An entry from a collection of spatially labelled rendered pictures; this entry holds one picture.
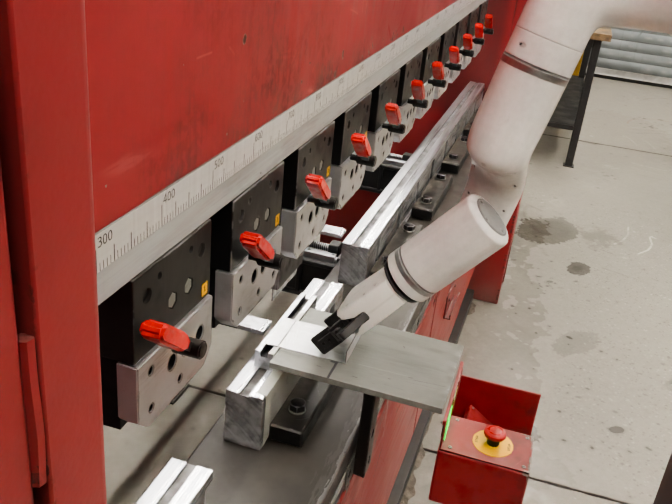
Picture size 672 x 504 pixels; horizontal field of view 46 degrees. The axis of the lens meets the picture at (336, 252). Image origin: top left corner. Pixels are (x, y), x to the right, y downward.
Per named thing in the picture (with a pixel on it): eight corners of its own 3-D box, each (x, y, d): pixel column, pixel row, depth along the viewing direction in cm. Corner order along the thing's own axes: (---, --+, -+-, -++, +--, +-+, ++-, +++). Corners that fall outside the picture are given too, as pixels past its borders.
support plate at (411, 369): (441, 414, 111) (442, 409, 110) (268, 367, 117) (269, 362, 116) (463, 350, 126) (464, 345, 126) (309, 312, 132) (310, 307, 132)
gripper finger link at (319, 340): (341, 315, 116) (311, 337, 120) (334, 325, 114) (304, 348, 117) (355, 331, 117) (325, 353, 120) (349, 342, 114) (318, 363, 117)
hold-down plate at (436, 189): (430, 221, 202) (432, 211, 201) (410, 217, 204) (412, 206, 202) (451, 184, 228) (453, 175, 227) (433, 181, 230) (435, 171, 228)
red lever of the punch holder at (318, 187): (326, 174, 99) (339, 200, 108) (296, 167, 100) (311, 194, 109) (322, 187, 98) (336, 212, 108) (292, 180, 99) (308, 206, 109)
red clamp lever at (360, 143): (369, 133, 116) (377, 158, 125) (343, 128, 117) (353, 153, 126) (366, 144, 116) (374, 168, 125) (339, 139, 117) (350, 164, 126)
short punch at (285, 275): (278, 302, 117) (282, 245, 112) (265, 299, 117) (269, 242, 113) (301, 274, 125) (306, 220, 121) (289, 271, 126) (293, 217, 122)
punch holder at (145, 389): (138, 439, 73) (135, 282, 65) (59, 414, 75) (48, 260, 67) (211, 357, 86) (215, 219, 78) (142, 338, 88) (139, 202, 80)
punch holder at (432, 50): (418, 121, 177) (429, 47, 170) (382, 114, 179) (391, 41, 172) (432, 105, 190) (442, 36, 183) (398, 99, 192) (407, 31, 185)
